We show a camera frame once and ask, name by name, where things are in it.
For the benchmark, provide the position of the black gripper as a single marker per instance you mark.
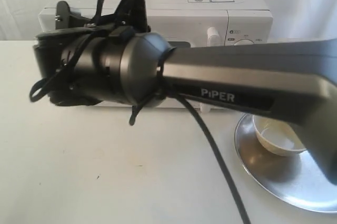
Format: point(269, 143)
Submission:
point(57, 53)

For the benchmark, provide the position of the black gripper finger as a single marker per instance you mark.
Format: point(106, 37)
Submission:
point(132, 13)

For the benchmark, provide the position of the white ceramic bowl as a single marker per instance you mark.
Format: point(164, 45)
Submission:
point(277, 137)

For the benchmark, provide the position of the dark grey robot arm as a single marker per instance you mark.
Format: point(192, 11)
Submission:
point(118, 58)

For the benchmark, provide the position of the white microwave oven body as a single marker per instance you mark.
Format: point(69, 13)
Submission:
point(248, 19)

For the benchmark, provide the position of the upper white control knob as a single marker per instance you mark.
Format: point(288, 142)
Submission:
point(244, 42)

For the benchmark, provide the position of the round metal tray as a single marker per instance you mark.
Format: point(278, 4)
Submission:
point(295, 180)

